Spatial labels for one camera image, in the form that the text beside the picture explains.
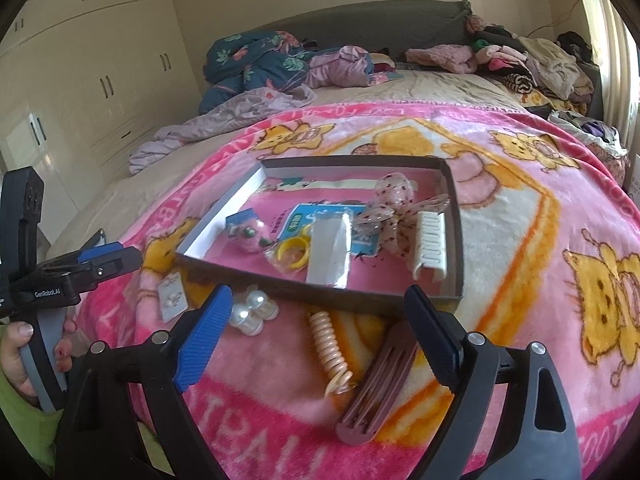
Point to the polka dot fabric bow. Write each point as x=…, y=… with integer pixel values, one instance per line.
x=393, y=214

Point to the green sleeve forearm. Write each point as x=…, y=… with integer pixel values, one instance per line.
x=36, y=429

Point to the mauve hair comb clip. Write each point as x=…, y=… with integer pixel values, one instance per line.
x=377, y=395

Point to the yellow rings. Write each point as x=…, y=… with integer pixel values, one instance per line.
x=292, y=252

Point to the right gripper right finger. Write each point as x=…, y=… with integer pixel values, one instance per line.
x=439, y=335

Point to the blue square hair clip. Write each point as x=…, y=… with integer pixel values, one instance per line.
x=234, y=221

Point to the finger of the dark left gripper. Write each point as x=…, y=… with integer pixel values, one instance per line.
x=105, y=268

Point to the earrings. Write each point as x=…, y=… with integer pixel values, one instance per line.
x=172, y=297

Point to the shallow cardboard box tray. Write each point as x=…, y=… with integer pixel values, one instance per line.
x=272, y=250

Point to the pearl bead cluster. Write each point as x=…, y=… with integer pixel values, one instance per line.
x=250, y=312

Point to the navy floral quilt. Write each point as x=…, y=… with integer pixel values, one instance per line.
x=252, y=60

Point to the cream curtain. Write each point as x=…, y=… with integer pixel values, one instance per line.
x=616, y=53

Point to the dark grey headboard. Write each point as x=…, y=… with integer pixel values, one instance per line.
x=394, y=25

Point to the clear plastic packet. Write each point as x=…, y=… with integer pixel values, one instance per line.
x=329, y=250

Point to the left hand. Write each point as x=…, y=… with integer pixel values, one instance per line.
x=17, y=335

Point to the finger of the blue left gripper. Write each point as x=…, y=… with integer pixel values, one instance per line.
x=98, y=251

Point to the pile of clothes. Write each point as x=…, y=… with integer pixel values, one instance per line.
x=557, y=74

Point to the cream wardrobe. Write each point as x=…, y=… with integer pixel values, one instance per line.
x=83, y=84

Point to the pink crumpled garment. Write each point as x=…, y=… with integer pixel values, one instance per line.
x=346, y=67

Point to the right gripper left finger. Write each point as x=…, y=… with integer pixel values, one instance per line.
x=197, y=334

